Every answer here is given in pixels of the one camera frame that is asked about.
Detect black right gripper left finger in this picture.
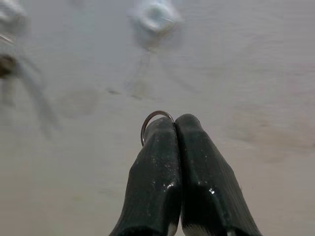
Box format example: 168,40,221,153
107,117,183,236

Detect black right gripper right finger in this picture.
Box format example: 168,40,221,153
174,114,263,236

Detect keys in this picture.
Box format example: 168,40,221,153
140,110,175,148

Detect white wall hook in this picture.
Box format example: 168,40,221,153
130,0,184,49

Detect brown wall mark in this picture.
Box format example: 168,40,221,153
0,54,17,79

